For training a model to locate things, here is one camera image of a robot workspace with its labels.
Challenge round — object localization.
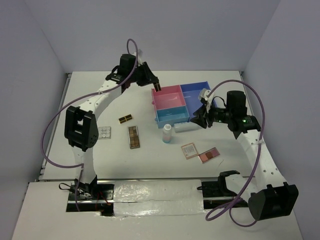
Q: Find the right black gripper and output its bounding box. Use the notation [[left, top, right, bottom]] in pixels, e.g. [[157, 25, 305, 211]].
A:
[[190, 100, 233, 129]]

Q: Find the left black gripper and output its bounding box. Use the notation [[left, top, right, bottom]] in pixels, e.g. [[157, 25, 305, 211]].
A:
[[128, 61, 158, 87]]

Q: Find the black gold lipstick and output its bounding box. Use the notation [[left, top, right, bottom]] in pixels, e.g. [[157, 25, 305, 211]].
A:
[[118, 114, 133, 124], [153, 82, 162, 92]]

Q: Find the silver white pan palette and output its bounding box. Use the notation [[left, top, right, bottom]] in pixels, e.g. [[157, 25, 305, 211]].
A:
[[98, 126, 111, 140]]

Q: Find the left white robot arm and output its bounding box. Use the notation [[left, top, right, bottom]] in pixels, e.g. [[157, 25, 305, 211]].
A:
[[64, 53, 161, 200]]

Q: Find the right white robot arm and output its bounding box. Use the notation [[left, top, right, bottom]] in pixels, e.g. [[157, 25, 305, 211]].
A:
[[191, 88, 299, 222]]

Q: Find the lying white spray bottle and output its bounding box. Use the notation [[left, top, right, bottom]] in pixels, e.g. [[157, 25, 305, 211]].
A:
[[173, 122, 201, 133]]

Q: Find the pink blue purple organizer tray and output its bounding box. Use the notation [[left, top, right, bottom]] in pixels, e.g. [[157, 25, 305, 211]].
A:
[[151, 81, 210, 129]]

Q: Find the upright white pastel bottle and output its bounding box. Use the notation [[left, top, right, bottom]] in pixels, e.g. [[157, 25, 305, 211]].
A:
[[162, 124, 172, 144]]

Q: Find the pink compact label up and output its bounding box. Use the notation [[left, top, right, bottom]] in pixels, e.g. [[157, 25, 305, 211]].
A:
[[181, 142, 199, 160]]

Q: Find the pink blush palette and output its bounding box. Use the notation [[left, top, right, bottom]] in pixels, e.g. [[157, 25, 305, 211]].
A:
[[198, 147, 220, 164]]

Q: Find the long brown eyeshadow palette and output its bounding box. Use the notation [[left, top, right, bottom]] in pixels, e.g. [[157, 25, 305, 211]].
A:
[[127, 125, 141, 150]]

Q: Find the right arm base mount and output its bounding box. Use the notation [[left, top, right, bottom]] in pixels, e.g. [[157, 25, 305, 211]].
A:
[[197, 170, 247, 210]]

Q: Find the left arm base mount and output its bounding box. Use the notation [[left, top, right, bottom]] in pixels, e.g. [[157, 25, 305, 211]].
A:
[[58, 183, 115, 217]]

